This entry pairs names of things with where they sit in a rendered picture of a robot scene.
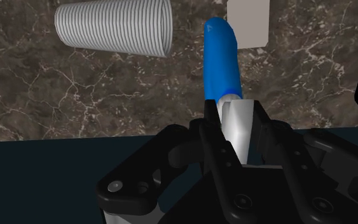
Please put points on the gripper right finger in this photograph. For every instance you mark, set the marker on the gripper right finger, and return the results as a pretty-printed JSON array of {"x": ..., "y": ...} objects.
[{"x": 293, "y": 161}]

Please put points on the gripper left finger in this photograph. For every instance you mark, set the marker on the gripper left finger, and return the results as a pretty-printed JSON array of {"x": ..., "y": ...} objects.
[{"x": 219, "y": 155}]

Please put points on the blue and silver pen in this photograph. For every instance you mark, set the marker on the blue and silver pen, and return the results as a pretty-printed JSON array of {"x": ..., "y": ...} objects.
[{"x": 222, "y": 65}]

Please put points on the grey box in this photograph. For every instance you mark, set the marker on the grey box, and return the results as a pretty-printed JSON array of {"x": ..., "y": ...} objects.
[{"x": 249, "y": 23}]

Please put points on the white ribbed cup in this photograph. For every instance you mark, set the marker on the white ribbed cup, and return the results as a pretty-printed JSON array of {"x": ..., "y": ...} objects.
[{"x": 116, "y": 26}]

